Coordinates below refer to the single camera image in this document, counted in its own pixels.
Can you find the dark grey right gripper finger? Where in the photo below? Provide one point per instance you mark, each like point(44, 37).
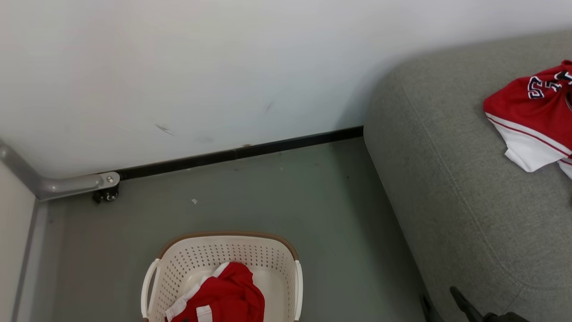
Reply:
point(469, 309)
point(430, 311)

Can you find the red shorts white stripes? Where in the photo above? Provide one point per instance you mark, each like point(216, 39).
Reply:
point(232, 295)

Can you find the red jersey with lettering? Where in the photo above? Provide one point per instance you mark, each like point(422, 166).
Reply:
point(527, 107)

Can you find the cream perforated laundry basket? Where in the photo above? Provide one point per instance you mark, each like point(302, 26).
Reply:
point(201, 259)

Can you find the grey fabric sofa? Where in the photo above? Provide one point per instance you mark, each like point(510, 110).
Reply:
point(469, 179)

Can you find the small black caster wheel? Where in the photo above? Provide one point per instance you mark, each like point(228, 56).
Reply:
point(106, 195)

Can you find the black wall baseboard strip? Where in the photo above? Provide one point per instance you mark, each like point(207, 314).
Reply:
point(246, 151)

